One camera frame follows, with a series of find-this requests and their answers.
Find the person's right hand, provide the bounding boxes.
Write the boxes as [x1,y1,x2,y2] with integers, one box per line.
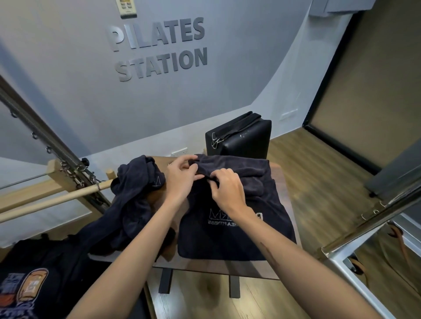
[206,168,254,221]

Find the person's left hand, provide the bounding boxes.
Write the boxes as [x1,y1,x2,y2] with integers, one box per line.
[164,154,206,206]

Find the dark navy towel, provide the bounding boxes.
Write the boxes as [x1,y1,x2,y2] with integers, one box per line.
[110,155,166,211]
[77,197,177,257]
[177,153,296,262]

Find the black printed backpack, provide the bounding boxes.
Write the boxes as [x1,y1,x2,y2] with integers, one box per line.
[0,235,145,319]

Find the person's left forearm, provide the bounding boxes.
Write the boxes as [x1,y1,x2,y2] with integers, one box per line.
[67,197,191,319]

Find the person's right forearm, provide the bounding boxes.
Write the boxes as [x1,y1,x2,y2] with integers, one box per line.
[236,210,382,319]

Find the black padded box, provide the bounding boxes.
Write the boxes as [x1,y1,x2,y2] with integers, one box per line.
[205,111,272,161]

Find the brown wooden side table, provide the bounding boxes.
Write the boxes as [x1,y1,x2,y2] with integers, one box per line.
[89,154,302,299]

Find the wooden roll bar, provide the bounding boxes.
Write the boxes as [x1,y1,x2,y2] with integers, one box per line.
[0,179,114,224]

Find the chrome tower pole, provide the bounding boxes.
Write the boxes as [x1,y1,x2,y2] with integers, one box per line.
[0,75,111,214]

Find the grey panel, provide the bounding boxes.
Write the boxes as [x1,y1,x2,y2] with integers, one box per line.
[364,138,421,203]

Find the black strap with metal clips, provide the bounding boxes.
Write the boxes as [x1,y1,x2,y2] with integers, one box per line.
[210,111,262,149]

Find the wooden tower frame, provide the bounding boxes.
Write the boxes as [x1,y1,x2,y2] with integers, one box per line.
[0,159,114,214]

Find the grey wall letters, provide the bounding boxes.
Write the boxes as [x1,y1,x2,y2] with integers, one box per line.
[106,17,208,83]

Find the chrome frame pole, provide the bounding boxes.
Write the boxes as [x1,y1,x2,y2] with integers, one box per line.
[321,184,421,260]

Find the silver metal frame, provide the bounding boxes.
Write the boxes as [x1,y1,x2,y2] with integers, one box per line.
[324,210,421,319]

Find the brown blind with black frame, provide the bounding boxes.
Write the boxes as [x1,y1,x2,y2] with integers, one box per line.
[302,0,421,175]

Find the white wall thermostat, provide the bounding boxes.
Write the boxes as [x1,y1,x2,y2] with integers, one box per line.
[115,0,137,19]

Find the grey wall cabinet box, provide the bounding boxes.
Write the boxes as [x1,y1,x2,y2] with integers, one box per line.
[309,0,375,17]

